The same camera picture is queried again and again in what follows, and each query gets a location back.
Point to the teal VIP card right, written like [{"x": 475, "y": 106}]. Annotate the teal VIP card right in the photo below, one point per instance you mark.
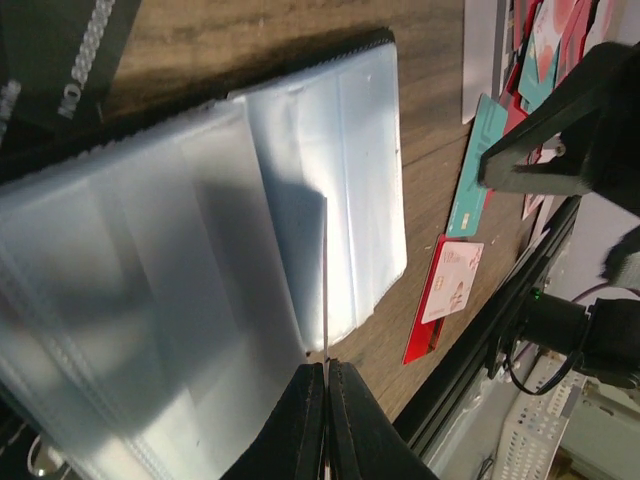
[{"x": 469, "y": 199}]

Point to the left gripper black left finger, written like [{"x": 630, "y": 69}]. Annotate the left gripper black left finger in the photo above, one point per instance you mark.
[{"x": 291, "y": 442}]

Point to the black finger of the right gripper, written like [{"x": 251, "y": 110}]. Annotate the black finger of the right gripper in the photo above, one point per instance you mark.
[{"x": 584, "y": 138}]

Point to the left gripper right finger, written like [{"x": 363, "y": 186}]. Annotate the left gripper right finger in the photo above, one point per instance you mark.
[{"x": 363, "y": 444}]

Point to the black membership card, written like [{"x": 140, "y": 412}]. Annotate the black membership card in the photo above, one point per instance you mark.
[{"x": 58, "y": 61}]

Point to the white card black stripe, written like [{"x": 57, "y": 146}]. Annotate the white card black stripe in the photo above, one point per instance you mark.
[{"x": 484, "y": 33}]

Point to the black leather card holder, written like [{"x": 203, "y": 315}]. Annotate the black leather card holder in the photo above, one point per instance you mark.
[{"x": 159, "y": 292}]

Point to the white floral card on red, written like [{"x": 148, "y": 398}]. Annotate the white floral card on red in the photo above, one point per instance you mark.
[{"x": 453, "y": 279}]

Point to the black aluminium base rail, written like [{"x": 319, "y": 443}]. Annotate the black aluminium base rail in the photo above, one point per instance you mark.
[{"x": 487, "y": 335}]

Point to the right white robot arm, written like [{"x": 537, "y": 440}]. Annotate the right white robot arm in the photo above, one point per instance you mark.
[{"x": 601, "y": 340}]

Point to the red card front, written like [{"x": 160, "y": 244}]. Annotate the red card front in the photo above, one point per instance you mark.
[{"x": 424, "y": 337}]

